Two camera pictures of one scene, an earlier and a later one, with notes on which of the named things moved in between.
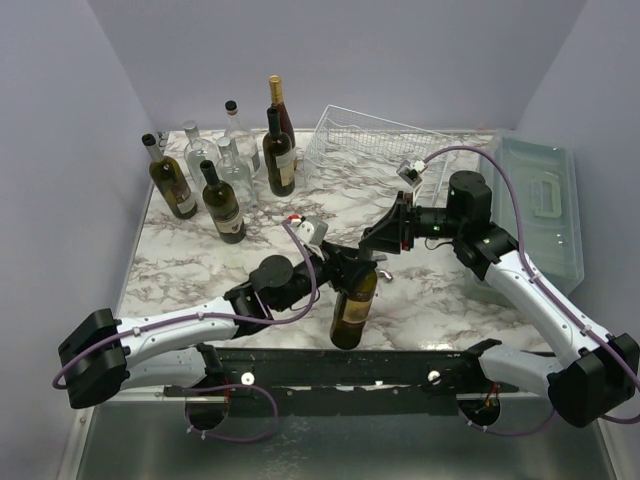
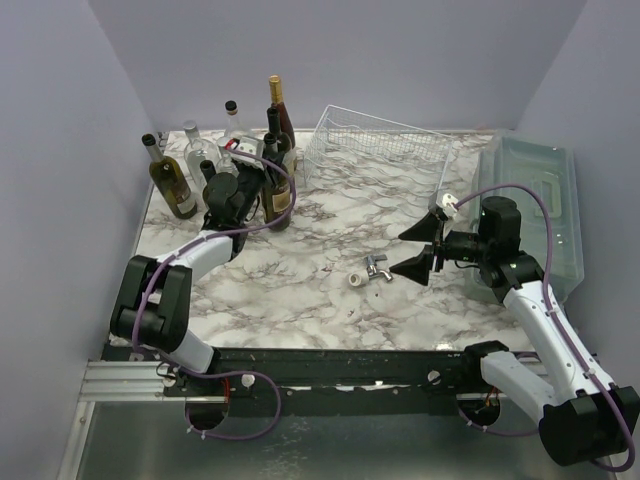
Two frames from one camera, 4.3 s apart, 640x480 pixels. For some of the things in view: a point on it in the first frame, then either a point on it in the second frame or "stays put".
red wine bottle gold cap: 276,99 stays put
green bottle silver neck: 171,179 stays put
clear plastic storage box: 545,172 stays put
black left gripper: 340,264 → 258,172
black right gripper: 405,226 → 440,245
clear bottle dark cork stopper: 247,144 stays put
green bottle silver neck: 351,311 → 277,191
